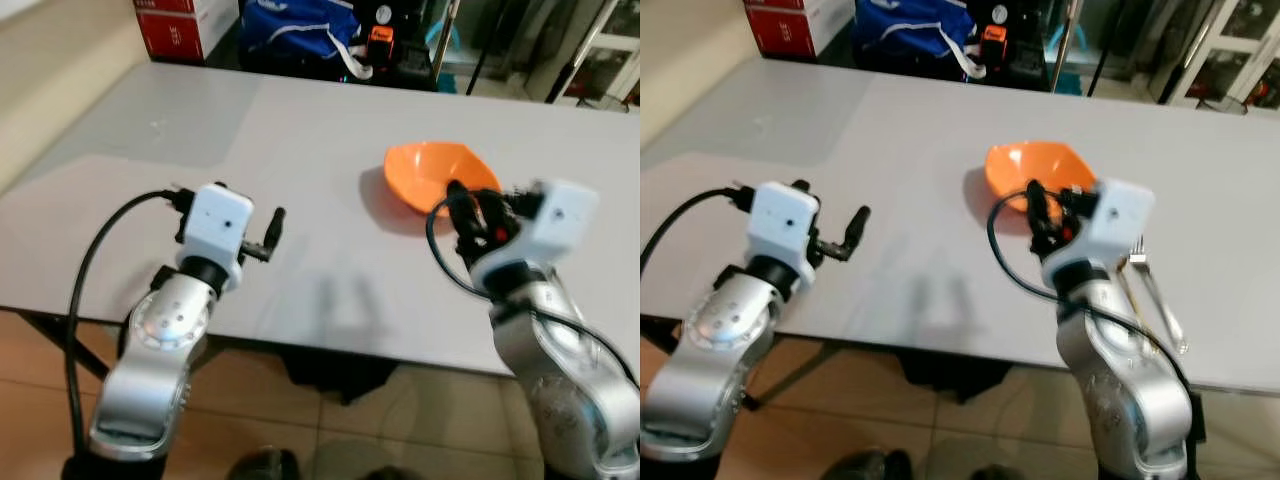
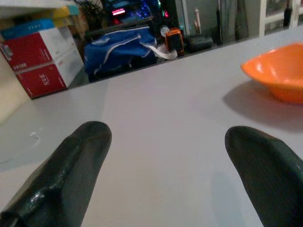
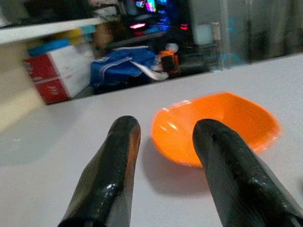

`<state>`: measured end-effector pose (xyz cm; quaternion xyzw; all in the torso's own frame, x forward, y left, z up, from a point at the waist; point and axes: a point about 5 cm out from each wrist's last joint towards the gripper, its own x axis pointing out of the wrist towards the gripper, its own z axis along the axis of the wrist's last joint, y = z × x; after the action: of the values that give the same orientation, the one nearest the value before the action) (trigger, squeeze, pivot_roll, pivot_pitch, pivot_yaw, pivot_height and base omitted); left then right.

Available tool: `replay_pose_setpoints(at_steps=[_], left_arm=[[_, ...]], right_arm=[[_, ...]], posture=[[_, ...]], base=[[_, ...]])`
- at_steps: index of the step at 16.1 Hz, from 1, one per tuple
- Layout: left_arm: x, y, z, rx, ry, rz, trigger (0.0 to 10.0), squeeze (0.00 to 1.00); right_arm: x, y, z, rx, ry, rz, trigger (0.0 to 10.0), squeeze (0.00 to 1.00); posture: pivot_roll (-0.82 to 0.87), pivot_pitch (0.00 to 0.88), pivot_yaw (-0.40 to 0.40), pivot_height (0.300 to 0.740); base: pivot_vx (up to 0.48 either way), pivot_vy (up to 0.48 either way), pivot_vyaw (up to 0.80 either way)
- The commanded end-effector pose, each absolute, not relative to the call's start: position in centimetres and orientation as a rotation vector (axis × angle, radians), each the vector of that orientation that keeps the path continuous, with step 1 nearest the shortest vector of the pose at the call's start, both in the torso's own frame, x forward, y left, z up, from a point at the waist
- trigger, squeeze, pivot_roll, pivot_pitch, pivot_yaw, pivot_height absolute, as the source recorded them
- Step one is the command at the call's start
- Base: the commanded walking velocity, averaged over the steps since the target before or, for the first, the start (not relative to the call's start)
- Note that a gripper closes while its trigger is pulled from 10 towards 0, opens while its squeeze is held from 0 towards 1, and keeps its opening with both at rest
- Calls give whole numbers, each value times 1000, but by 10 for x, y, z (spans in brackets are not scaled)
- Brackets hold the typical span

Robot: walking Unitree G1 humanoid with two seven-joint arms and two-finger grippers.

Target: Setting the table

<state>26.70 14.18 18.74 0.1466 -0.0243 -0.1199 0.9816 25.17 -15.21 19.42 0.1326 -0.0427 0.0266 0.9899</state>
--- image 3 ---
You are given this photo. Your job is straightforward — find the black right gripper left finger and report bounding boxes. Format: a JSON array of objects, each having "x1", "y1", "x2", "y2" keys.
[{"x1": 58, "y1": 115, "x2": 142, "y2": 227}]

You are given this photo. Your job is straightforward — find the blue bag with white trim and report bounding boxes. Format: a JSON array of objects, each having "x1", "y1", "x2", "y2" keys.
[{"x1": 89, "y1": 46, "x2": 170, "y2": 89}]

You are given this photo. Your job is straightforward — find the orange and black device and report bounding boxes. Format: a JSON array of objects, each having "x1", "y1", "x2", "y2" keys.
[{"x1": 158, "y1": 44, "x2": 180, "y2": 76}]

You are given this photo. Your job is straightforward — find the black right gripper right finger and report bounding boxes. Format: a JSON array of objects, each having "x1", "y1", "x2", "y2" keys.
[{"x1": 192, "y1": 118, "x2": 303, "y2": 227}]

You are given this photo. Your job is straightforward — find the red and white cardboard box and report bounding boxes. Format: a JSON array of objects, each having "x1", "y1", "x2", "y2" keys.
[{"x1": 23, "y1": 44, "x2": 95, "y2": 105}]

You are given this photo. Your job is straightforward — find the blue plastic tub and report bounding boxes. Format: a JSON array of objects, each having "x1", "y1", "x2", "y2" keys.
[{"x1": 27, "y1": 39, "x2": 71, "y2": 57}]

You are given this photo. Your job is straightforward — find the orange plastic bowl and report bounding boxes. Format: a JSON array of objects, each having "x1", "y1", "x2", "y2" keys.
[{"x1": 151, "y1": 91, "x2": 282, "y2": 168}]

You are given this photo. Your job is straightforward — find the computer case with coloured lights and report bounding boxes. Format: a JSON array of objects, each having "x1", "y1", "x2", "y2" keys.
[{"x1": 118, "y1": 0, "x2": 190, "y2": 38}]

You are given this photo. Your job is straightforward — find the white shelf board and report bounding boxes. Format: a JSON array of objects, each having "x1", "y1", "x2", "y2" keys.
[{"x1": 0, "y1": 17, "x2": 105, "y2": 44}]

